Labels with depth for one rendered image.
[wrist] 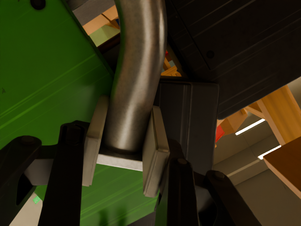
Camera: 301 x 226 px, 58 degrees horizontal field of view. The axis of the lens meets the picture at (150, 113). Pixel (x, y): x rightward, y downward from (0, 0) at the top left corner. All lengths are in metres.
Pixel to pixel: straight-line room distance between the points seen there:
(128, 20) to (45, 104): 0.10
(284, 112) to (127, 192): 0.86
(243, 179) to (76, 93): 7.69
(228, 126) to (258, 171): 3.80
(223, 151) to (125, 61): 9.55
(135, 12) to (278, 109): 0.92
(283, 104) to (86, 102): 0.90
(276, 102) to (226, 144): 8.64
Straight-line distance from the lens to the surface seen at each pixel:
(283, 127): 1.06
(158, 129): 0.16
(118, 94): 0.18
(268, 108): 1.04
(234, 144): 9.71
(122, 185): 0.25
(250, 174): 7.85
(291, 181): 0.67
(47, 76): 0.22
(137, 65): 0.17
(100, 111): 0.17
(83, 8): 0.81
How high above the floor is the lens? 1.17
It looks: 5 degrees up
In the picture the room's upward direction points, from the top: 149 degrees clockwise
